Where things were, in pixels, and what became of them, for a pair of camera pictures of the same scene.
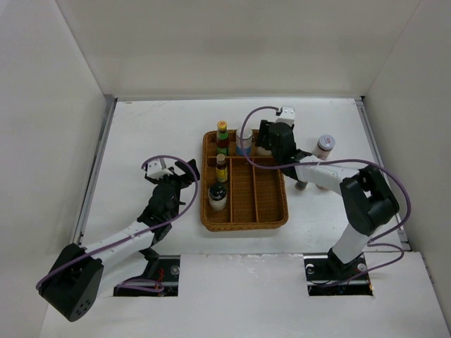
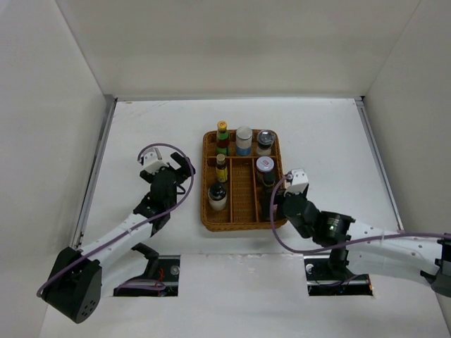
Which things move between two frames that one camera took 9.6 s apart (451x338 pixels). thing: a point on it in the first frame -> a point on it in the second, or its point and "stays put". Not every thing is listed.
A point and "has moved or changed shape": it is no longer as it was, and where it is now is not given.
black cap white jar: x=217 y=196 stays put
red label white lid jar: x=324 y=147 -> x=265 y=164
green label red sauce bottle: x=222 y=143 stays put
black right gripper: x=264 y=130 -> x=266 y=203
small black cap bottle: x=300 y=185 has moved or changed shape
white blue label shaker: x=246 y=140 stays put
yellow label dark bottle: x=221 y=169 stays put
